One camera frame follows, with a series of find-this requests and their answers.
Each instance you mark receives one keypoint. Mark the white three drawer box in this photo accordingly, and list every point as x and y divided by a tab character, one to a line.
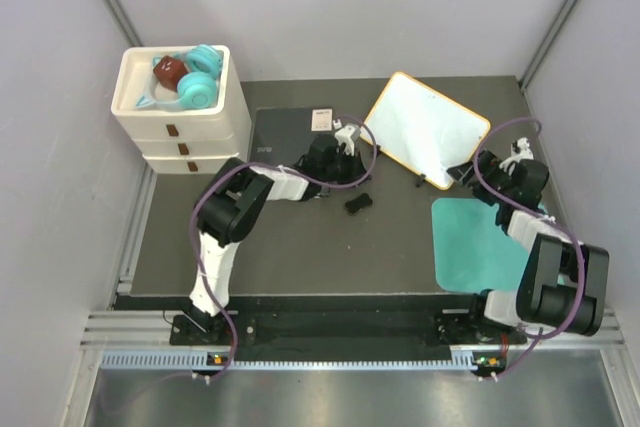
186	142

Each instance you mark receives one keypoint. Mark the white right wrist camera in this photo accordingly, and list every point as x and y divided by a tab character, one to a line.
520	150

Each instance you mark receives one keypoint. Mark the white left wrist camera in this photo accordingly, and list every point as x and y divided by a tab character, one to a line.
346	135

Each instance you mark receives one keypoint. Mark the dark grey notebook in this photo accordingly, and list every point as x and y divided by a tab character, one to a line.
281	135

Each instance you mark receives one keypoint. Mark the yellow heart eraser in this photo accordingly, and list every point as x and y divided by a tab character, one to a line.
359	203

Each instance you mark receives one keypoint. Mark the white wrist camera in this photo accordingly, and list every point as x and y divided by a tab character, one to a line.
346	135
520	150

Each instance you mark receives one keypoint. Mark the grey slotted cable duct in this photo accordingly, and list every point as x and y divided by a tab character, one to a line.
205	361

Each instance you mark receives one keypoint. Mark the teal cutting mat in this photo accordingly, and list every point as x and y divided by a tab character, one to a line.
471	253

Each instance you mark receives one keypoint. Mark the teal cat ear headphones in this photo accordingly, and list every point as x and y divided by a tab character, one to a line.
196	91

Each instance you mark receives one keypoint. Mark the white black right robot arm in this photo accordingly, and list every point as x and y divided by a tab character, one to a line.
564	282

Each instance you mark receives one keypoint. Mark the yellow framed whiteboard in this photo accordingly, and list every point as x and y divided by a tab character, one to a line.
423	130

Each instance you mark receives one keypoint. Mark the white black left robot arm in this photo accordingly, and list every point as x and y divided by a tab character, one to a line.
229	208

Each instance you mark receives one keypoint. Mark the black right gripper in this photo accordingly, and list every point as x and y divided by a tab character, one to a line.
488	165

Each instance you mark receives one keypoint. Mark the brown cube toy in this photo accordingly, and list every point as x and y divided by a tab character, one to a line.
169	71

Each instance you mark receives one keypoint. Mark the aluminium frame rail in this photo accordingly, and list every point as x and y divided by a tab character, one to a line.
126	329

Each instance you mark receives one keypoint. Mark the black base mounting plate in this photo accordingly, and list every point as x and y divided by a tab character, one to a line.
420	328

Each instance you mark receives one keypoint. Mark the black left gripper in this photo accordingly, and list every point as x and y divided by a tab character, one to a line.
355	163

